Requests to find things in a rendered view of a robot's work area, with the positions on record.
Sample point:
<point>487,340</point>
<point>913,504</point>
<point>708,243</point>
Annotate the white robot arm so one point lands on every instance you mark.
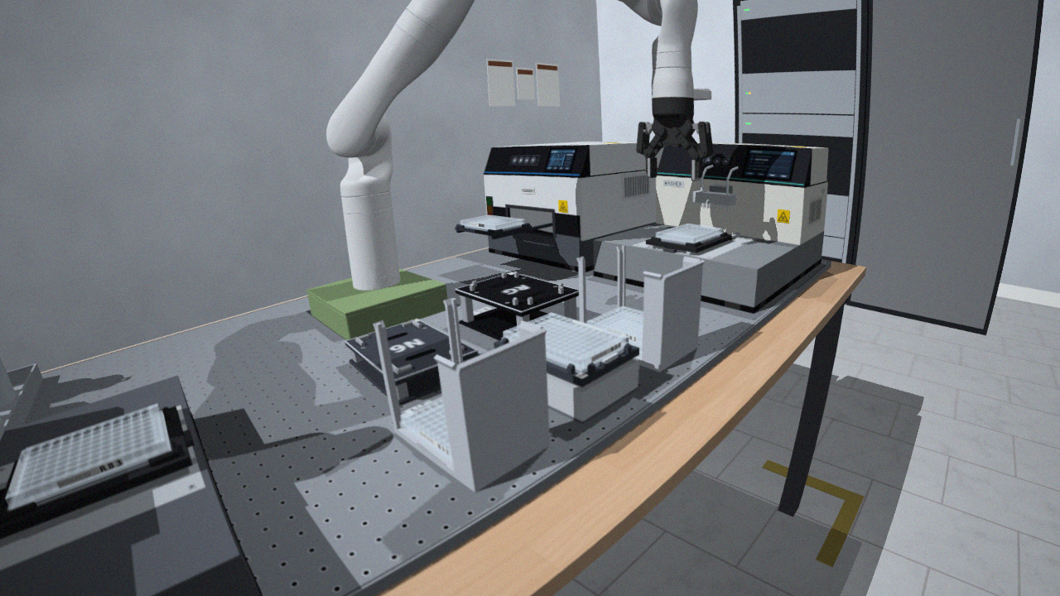
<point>419,36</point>

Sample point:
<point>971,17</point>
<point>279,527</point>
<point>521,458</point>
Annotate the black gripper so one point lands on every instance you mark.
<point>673,126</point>

